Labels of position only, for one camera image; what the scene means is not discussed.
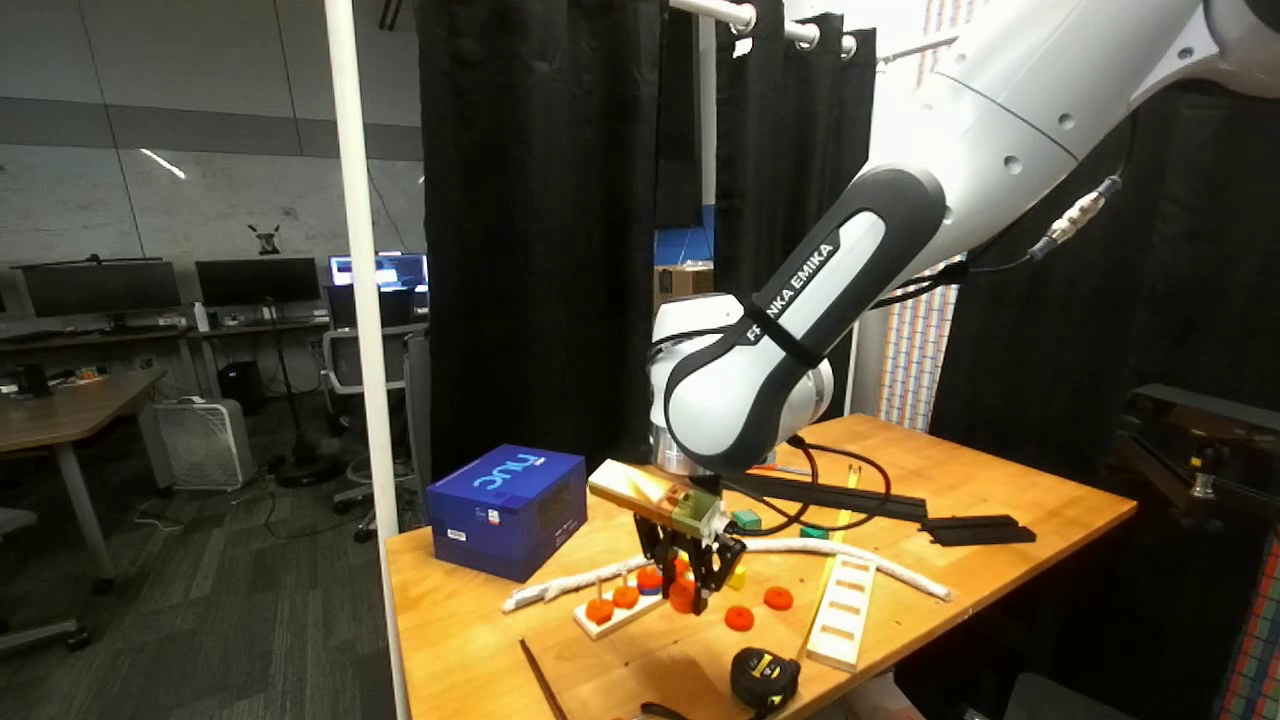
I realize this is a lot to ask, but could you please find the white overhead pipe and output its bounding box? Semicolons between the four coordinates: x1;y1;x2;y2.
664;0;865;59

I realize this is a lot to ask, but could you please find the blue cardboard box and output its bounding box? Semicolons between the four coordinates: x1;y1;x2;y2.
425;439;592;589

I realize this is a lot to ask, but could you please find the black equipment case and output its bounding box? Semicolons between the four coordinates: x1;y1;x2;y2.
1115;379;1280;537

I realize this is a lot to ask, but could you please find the lit blue computer monitor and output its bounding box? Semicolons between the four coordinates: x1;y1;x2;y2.
330;247;434;304

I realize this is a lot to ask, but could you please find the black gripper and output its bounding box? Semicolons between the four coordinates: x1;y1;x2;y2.
632;510;754;601

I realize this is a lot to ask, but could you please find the brown cardboard box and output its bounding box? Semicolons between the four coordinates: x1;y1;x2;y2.
647;258;722;304

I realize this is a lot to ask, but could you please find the dark computer monitor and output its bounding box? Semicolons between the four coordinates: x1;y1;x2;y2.
15;257;187;327
194;252;330;320

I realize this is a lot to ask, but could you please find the white vertical pole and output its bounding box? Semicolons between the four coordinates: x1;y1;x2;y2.
321;0;412;720

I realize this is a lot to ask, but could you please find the wide black curtain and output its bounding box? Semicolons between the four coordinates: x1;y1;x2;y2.
418;0;669;489

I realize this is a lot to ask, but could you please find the white rectangular tray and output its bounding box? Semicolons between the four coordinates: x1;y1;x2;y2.
569;578;673;645

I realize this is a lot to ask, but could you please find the yellow wrist camera mount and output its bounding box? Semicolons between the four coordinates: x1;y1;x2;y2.
583;454;732;540

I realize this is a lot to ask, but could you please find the long back wall desk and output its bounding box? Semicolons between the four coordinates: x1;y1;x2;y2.
0;313;434;355

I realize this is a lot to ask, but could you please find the black tape measure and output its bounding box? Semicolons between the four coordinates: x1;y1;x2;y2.
727;645;804;720

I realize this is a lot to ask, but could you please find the black arm cable with connector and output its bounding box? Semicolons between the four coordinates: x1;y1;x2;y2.
878;169;1130;313

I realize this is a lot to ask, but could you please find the black flat plate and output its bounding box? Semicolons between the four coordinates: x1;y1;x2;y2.
920;510;1039;548

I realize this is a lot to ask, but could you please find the black looped gripper cable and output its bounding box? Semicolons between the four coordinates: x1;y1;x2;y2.
724;428;899;540

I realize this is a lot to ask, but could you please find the black office chair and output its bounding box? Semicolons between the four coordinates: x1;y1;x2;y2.
318;323;421;520

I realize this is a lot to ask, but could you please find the plaid fabric item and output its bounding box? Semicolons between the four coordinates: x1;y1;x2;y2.
1213;527;1280;720

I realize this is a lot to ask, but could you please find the red checkered calibration board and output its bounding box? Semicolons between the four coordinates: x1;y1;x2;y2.
851;278;969;436

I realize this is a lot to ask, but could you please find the white label board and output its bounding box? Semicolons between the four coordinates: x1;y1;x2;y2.
801;550;879;670

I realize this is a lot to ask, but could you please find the wooden office desk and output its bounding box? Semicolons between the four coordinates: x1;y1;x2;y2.
0;364;165;593

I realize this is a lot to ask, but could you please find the thin dark stick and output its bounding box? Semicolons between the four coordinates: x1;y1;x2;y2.
518;634;572;720

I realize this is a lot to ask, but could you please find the long white curved strip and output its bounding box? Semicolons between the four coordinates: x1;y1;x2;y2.
499;537;955;615

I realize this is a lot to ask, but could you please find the thin yellow stick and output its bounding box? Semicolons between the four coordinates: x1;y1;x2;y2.
829;454;868;550

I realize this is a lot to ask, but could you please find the long black bar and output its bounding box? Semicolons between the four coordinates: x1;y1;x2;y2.
724;468;931;527

